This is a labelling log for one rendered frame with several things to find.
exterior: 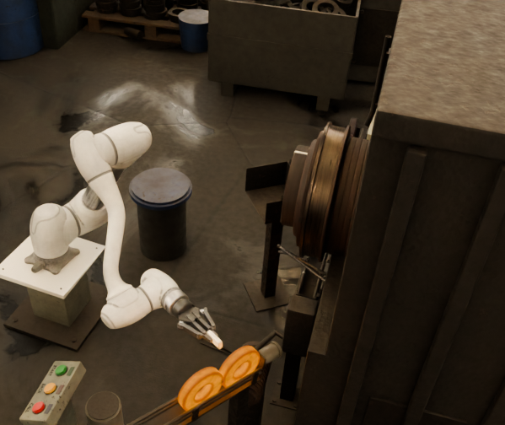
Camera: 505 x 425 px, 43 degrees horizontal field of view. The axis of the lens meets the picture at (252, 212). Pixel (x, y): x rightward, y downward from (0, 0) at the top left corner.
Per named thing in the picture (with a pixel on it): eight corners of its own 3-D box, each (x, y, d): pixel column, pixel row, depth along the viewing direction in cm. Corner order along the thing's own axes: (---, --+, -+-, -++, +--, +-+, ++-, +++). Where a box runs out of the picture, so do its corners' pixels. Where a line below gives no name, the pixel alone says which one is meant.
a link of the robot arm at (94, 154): (93, 176, 225) (124, 163, 234) (68, 131, 225) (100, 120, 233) (81, 187, 236) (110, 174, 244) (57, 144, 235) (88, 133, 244)
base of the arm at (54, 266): (17, 267, 282) (15, 258, 279) (49, 239, 299) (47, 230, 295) (51, 281, 277) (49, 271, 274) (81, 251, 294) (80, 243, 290)
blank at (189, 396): (226, 365, 198) (219, 358, 200) (185, 388, 189) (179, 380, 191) (220, 396, 207) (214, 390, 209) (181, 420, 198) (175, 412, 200)
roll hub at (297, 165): (307, 195, 236) (316, 131, 218) (291, 244, 215) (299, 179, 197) (292, 191, 237) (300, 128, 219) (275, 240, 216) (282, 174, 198)
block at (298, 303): (313, 342, 236) (321, 299, 220) (308, 359, 230) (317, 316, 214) (285, 336, 237) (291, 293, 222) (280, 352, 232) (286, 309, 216)
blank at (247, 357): (263, 344, 207) (256, 337, 209) (226, 365, 198) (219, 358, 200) (256, 374, 216) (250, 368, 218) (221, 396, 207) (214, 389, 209)
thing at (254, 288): (275, 269, 342) (287, 160, 295) (294, 304, 323) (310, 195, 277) (239, 277, 336) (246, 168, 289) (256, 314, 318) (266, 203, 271)
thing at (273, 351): (281, 360, 220) (283, 348, 216) (261, 372, 215) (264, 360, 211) (270, 349, 223) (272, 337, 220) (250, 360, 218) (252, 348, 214)
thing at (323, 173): (335, 204, 247) (354, 99, 217) (312, 289, 213) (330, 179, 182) (319, 201, 248) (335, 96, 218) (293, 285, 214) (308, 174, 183)
